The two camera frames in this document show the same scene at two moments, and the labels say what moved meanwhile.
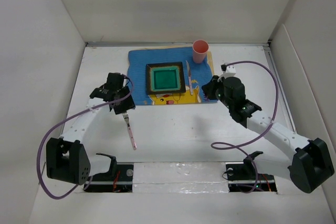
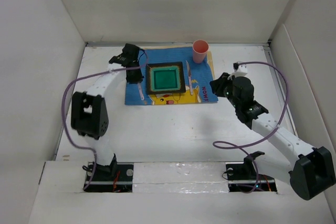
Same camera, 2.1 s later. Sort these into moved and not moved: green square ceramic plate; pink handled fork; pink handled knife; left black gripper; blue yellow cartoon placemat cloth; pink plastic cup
Moved: left black gripper; pink handled fork
Not moved: blue yellow cartoon placemat cloth; green square ceramic plate; pink handled knife; pink plastic cup
